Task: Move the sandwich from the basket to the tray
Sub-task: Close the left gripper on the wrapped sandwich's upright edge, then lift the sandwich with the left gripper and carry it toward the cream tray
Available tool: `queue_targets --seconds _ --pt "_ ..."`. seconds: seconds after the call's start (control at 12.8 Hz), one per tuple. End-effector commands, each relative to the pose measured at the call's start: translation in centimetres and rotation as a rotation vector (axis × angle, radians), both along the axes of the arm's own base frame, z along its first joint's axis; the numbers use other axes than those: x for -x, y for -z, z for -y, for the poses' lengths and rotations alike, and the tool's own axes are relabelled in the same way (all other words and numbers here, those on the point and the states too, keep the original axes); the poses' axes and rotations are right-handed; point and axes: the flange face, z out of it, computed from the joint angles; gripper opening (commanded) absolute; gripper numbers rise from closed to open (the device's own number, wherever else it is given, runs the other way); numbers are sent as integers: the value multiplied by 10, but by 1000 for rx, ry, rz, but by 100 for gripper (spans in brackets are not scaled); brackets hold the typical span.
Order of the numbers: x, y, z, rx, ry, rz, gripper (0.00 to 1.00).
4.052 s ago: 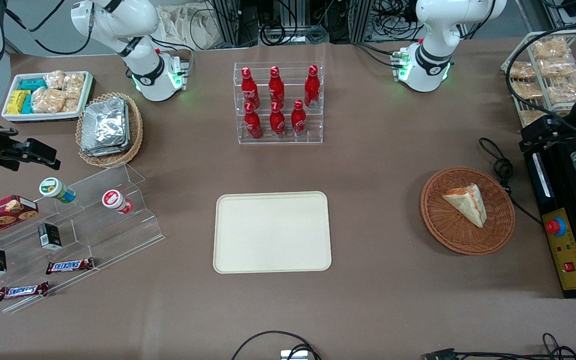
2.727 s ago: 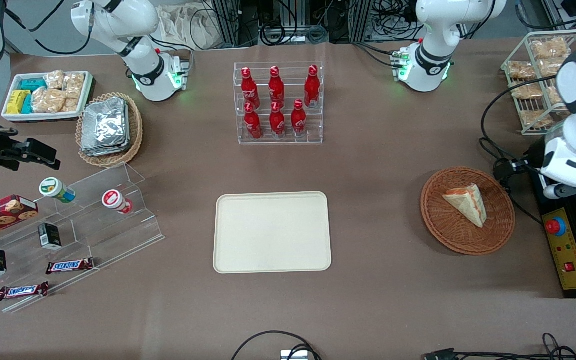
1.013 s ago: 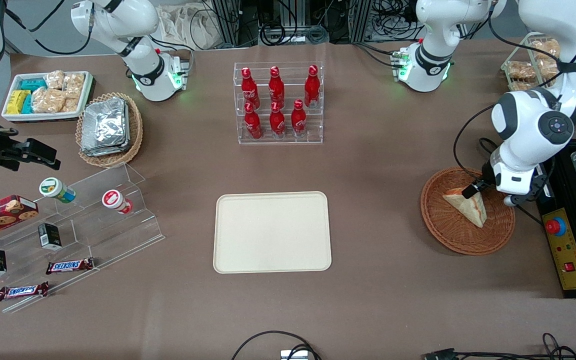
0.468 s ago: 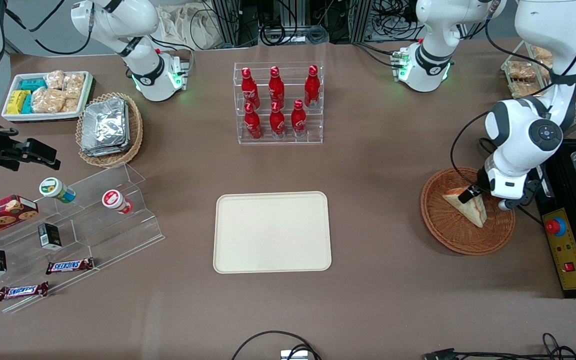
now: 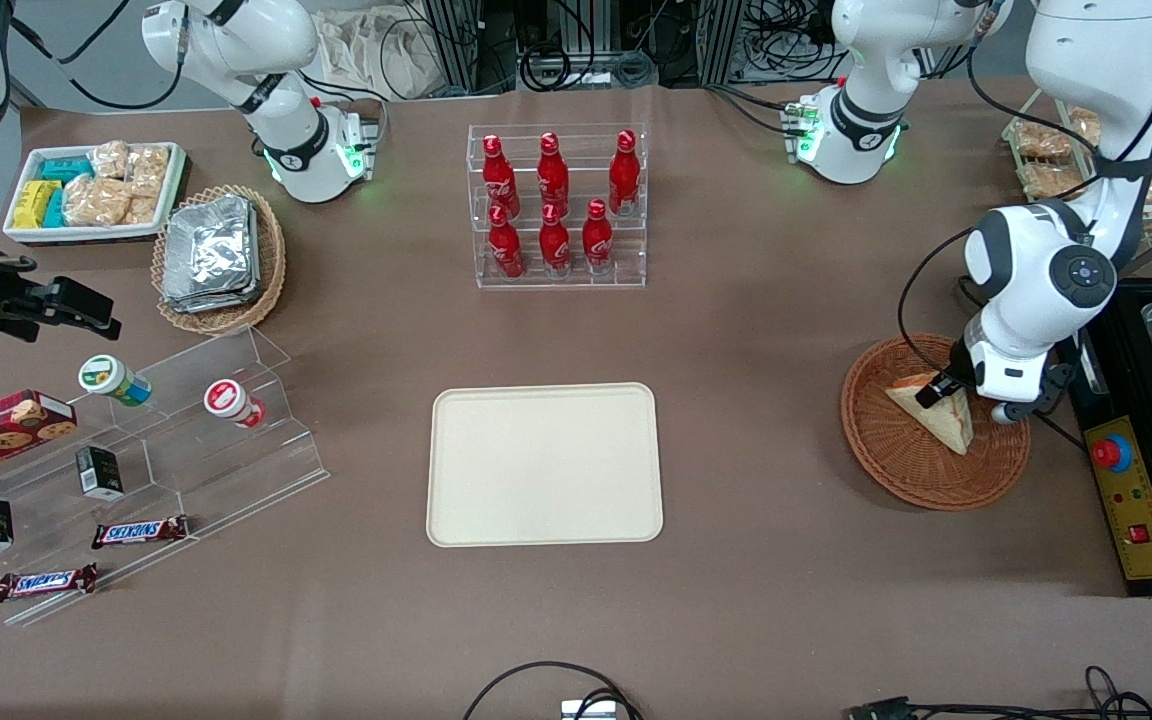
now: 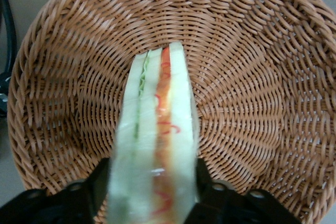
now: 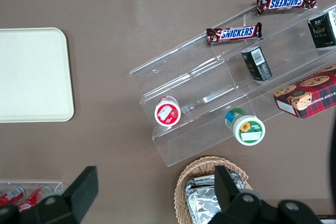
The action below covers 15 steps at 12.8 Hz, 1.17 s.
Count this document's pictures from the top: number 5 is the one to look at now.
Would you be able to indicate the black sealing machine yellow panel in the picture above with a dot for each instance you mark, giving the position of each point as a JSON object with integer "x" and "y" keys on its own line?
{"x": 1136, "y": 500}

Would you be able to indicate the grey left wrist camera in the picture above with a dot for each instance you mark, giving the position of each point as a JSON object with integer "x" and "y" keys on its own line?
{"x": 1008, "y": 412}

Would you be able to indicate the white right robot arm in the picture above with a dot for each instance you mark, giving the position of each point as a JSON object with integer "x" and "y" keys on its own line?
{"x": 286, "y": 140}

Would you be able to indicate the clear acrylic bottle rack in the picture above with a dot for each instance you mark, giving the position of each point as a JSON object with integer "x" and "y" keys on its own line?
{"x": 576, "y": 280}

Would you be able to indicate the white rectangular snack tray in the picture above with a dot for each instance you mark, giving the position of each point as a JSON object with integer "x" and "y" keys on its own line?
{"x": 96, "y": 235}

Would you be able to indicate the teal snack pack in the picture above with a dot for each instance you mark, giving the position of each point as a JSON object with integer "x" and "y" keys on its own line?
{"x": 66, "y": 170}
{"x": 55, "y": 208}

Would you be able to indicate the small grey device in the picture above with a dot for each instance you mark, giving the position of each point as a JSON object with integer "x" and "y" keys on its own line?
{"x": 588, "y": 710}

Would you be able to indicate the red lid snack cup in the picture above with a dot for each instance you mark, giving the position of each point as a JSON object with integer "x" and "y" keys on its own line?
{"x": 228, "y": 400}

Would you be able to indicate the clear acrylic stepped display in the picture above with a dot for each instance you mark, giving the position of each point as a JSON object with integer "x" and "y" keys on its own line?
{"x": 216, "y": 470}

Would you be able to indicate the stack of foil containers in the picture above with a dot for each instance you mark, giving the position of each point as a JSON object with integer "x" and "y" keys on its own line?
{"x": 211, "y": 255}

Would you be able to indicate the green lid snack cup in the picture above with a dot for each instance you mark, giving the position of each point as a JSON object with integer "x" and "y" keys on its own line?
{"x": 111, "y": 378}

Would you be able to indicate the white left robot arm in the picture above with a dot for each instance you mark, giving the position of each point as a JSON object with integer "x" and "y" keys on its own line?
{"x": 1096, "y": 60}

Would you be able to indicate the red cola bottle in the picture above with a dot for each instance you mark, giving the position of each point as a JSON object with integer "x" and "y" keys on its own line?
{"x": 499, "y": 180}
{"x": 506, "y": 250}
{"x": 623, "y": 178}
{"x": 554, "y": 245}
{"x": 553, "y": 178}
{"x": 597, "y": 240}

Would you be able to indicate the red plaid cookie box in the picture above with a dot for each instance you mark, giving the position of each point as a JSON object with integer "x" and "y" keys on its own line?
{"x": 1, "y": 430}

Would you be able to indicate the snickers chocolate bar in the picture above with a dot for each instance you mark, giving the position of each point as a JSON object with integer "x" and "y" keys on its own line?
{"x": 44, "y": 583}
{"x": 139, "y": 532}

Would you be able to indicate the triangle sandwich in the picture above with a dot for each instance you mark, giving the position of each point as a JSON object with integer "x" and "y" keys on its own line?
{"x": 951, "y": 428}

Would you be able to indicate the brown round wicker basket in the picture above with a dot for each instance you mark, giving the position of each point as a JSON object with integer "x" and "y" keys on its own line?
{"x": 896, "y": 470}

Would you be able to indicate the cream plastic tray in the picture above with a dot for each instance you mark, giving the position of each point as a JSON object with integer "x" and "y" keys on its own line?
{"x": 536, "y": 470}

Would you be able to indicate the beige cloth bag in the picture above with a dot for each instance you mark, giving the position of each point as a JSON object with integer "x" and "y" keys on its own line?
{"x": 376, "y": 55}

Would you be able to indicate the yellow snack pack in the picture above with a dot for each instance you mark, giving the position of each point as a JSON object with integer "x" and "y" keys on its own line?
{"x": 34, "y": 205}

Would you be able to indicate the tan wicker basket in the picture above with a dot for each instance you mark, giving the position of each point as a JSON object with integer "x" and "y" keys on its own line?
{"x": 271, "y": 260}

